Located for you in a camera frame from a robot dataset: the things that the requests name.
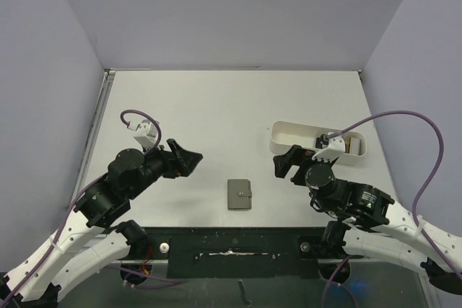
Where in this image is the grey blue card holder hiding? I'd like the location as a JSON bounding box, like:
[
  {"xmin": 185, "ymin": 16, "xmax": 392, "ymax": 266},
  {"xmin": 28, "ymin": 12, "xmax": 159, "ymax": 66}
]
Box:
[{"xmin": 227, "ymin": 179, "xmax": 252, "ymax": 211}]

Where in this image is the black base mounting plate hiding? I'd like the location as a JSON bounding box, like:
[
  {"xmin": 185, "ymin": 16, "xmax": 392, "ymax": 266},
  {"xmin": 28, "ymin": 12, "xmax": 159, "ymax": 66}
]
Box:
[{"xmin": 123, "ymin": 227, "xmax": 347, "ymax": 279}]

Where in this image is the left aluminium rail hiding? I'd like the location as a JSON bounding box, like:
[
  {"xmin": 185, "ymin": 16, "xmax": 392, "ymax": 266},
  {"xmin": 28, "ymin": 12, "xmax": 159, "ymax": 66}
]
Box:
[{"xmin": 67, "ymin": 69, "xmax": 116, "ymax": 207}]

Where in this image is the stack of dark cards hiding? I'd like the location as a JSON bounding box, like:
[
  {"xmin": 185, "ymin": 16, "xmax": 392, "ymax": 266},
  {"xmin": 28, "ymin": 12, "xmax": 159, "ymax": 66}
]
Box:
[{"xmin": 315, "ymin": 134, "xmax": 361, "ymax": 155}]

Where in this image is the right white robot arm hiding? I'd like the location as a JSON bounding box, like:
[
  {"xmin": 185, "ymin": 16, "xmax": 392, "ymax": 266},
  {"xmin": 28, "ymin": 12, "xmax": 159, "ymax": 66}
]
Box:
[{"xmin": 273, "ymin": 138, "xmax": 461, "ymax": 295}]

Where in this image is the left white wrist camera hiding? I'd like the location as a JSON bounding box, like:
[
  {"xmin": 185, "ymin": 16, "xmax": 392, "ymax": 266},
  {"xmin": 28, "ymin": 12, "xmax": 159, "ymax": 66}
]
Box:
[{"xmin": 127, "ymin": 119, "xmax": 160, "ymax": 153}]

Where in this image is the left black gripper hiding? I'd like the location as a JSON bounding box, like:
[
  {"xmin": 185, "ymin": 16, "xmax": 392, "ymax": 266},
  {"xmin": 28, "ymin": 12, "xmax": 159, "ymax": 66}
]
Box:
[{"xmin": 127, "ymin": 138, "xmax": 202, "ymax": 198}]

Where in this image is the white plastic tray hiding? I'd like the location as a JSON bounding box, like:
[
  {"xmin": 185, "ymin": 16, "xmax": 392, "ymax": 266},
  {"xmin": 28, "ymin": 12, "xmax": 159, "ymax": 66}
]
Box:
[{"xmin": 269, "ymin": 120, "xmax": 367, "ymax": 166}]

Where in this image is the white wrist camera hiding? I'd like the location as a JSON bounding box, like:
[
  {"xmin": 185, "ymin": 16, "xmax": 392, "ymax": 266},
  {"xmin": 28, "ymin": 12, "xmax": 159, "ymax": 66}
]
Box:
[
  {"xmin": 312, "ymin": 132, "xmax": 346, "ymax": 164},
  {"xmin": 127, "ymin": 119, "xmax": 160, "ymax": 153}
]

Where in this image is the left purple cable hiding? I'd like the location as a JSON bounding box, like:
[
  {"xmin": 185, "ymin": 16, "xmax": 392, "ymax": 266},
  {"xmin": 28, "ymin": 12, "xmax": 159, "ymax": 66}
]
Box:
[{"xmin": 3, "ymin": 109, "xmax": 188, "ymax": 298}]

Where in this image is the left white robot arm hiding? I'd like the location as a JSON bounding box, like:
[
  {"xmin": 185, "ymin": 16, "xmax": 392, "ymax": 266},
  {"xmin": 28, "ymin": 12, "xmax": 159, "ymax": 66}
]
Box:
[{"xmin": 1, "ymin": 138, "xmax": 203, "ymax": 307}]

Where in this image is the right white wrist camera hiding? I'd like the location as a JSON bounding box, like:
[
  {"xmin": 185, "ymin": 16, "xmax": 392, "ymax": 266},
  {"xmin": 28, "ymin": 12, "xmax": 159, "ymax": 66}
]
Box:
[{"xmin": 312, "ymin": 132, "xmax": 346, "ymax": 164}]

